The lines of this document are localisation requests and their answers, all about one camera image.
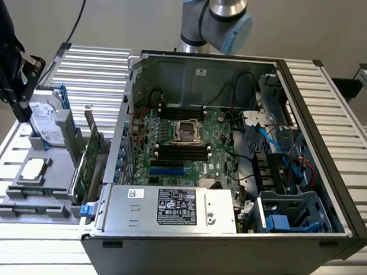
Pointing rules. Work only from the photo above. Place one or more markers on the black expansion slot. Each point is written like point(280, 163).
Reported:
point(167, 164)

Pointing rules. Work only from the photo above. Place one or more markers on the hard disk with blue bracket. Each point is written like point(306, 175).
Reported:
point(46, 116)

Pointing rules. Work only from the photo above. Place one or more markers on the blue plastic disk bay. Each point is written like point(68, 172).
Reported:
point(294, 213)

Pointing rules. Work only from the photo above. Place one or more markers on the black case fan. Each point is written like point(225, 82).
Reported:
point(273, 172)

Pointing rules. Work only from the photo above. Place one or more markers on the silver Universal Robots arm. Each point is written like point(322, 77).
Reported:
point(215, 24)

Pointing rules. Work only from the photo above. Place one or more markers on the silver power supply unit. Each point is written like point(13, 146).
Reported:
point(166, 208)

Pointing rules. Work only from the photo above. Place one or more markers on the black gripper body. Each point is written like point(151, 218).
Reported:
point(3, 30)

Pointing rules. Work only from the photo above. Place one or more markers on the blue expansion slot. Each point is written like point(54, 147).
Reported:
point(166, 171)

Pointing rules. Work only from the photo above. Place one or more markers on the grey parts rack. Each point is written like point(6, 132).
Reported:
point(53, 179)

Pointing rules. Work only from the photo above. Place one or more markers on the silver CPU chip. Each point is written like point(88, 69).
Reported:
point(33, 169)

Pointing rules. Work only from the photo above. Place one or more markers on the grey metal drive cage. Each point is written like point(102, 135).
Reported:
point(268, 102)

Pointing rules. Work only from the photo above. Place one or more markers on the silver chipset heat sink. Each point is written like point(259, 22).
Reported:
point(210, 183)

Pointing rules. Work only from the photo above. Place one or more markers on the grey open PC case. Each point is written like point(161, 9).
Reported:
point(226, 255)

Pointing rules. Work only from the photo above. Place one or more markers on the green motherboard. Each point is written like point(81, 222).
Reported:
point(182, 150)

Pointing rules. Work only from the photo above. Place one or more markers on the blue case latch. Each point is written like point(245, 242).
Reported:
point(87, 212)

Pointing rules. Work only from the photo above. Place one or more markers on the black RAM slot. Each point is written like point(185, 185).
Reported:
point(182, 147)
point(182, 150)
point(181, 116)
point(181, 158)
point(182, 154)
point(182, 112)
point(182, 106)
point(182, 109)

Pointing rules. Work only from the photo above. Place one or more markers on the CPU socket with metal frame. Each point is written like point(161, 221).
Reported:
point(187, 131)

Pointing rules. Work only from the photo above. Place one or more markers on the green graphics card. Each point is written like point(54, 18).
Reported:
point(88, 159)

